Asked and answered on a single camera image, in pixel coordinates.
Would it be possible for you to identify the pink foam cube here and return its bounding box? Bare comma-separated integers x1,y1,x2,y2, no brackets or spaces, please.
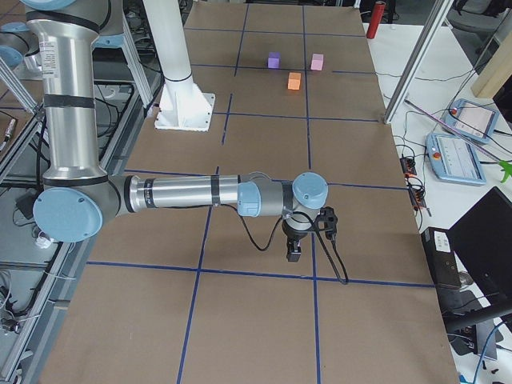
310,53,324,71

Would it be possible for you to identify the orange usb hub upper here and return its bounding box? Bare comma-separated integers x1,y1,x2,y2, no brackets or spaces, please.
399,156,417,176

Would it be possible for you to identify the aluminium frame post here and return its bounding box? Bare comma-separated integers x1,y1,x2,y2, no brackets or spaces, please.
383,0,453,124

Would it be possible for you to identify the teach pendant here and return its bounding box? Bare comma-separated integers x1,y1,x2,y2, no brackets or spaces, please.
442,98,498,144
426,133,486,186

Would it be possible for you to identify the brown paper table cover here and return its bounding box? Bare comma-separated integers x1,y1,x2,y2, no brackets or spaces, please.
40,2,458,383

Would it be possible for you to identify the purple foam cube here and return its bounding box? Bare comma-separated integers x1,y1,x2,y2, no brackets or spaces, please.
267,52,281,69

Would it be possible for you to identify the black monitor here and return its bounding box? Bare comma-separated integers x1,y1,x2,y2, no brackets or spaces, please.
444,186,512,334

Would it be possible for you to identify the red cylinder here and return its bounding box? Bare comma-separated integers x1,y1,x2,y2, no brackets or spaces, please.
366,1,386,39

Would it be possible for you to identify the lower teach pendant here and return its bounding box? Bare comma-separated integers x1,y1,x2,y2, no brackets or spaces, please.
426,133,486,186

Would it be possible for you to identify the orange usb hub lower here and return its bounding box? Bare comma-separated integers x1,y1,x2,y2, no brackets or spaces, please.
408,185,426,211

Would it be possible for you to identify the orange usb hub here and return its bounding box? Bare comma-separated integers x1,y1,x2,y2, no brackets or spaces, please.
399,156,417,176
408,185,426,211

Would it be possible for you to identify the wooden board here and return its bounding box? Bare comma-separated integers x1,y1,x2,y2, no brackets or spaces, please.
471,33,512,98

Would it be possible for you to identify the orange foam cube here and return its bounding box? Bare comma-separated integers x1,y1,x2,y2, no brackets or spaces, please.
287,72,302,90

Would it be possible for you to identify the black box with label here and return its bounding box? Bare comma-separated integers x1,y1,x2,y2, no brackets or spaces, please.
421,227,461,290

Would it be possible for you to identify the upper teach pendant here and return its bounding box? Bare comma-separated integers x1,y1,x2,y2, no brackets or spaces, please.
442,98,498,144

